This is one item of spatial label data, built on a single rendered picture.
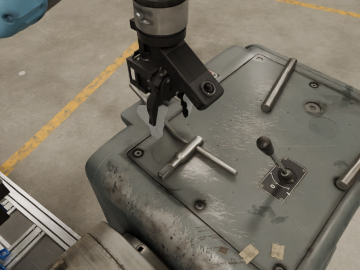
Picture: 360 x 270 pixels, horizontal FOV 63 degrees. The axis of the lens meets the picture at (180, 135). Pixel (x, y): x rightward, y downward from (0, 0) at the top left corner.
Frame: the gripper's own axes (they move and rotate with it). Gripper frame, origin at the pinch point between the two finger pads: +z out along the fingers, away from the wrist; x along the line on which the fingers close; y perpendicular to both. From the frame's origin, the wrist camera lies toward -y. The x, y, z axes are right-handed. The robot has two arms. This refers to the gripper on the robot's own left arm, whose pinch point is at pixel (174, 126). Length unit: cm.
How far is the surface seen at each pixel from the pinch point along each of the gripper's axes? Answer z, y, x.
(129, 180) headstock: 4.6, -0.5, 12.4
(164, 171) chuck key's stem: 2.3, -4.8, 7.5
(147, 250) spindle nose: 11.3, -10.2, 17.5
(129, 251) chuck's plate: 6.1, -9.8, 20.5
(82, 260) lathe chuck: 7.7, -4.7, 26.5
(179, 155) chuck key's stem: 2.0, -4.5, 3.3
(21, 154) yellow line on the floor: 130, 144, 14
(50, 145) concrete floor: 130, 136, -5
